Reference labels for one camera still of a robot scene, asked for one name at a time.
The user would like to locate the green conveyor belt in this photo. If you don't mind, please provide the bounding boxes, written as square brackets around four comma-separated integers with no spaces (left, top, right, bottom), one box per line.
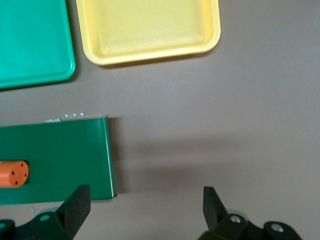
[0,113,118,208]

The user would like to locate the yellow plastic tray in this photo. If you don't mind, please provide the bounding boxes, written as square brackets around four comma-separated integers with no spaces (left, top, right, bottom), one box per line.
[75,0,221,66]

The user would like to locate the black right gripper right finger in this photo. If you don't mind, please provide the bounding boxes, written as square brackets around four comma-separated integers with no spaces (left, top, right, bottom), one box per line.
[197,186,301,240]

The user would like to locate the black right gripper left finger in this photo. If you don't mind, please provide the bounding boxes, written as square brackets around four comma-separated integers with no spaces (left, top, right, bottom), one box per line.
[14,184,91,240]

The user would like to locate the green plastic tray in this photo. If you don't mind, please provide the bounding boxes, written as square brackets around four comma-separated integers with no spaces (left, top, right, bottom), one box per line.
[0,0,76,91]

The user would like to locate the orange cylinder with white print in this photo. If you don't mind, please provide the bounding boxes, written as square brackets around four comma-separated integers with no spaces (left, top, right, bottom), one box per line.
[0,160,30,189]

